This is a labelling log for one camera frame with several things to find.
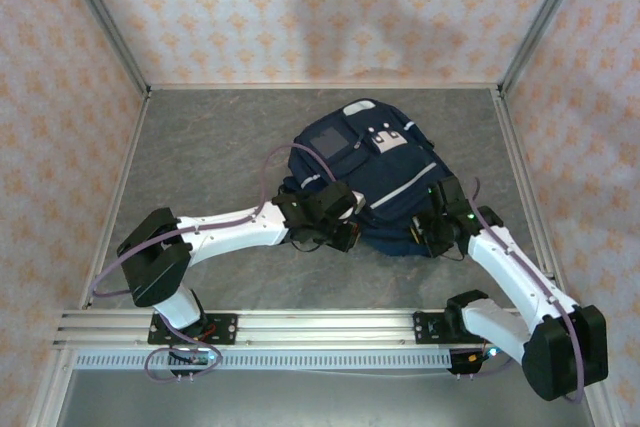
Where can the navy blue student backpack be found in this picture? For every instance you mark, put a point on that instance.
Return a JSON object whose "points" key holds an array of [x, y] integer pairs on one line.
{"points": [[380, 172]]}

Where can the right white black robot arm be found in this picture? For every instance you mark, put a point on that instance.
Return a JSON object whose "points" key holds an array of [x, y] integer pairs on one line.
{"points": [[520, 272]]}

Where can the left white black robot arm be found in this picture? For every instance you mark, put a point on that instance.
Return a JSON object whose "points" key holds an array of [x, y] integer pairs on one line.
{"points": [[235, 232]]}

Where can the small circuit board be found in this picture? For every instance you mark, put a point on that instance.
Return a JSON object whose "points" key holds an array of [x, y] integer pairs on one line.
{"points": [[197, 358], [475, 359]]}

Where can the grey metal sheet panel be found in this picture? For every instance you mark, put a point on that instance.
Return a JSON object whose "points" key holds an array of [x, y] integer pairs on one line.
{"points": [[325, 397]]}

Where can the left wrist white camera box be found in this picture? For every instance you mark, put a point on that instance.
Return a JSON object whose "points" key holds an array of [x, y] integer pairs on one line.
{"points": [[358, 202]]}

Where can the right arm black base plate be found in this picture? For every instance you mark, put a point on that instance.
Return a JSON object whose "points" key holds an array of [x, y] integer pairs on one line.
{"points": [[425, 328]]}

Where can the aluminium mounting rail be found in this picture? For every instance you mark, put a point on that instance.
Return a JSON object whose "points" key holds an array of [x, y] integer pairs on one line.
{"points": [[325, 327]]}

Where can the aluminium table side rail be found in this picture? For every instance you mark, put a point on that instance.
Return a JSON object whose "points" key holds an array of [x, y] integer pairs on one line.
{"points": [[515, 147], [129, 147]]}

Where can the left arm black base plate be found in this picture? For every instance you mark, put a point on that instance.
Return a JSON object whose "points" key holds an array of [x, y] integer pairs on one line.
{"points": [[225, 329]]}

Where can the aluminium table end rail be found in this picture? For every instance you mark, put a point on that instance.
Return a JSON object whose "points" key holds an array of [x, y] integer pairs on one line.
{"points": [[200, 86]]}

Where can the aluminium frame post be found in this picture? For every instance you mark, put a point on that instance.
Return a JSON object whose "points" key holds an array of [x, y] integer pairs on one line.
{"points": [[108, 22], [540, 22]]}

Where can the aluminium frame leg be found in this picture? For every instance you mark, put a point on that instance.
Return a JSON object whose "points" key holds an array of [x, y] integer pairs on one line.
{"points": [[52, 387], [611, 416]]}

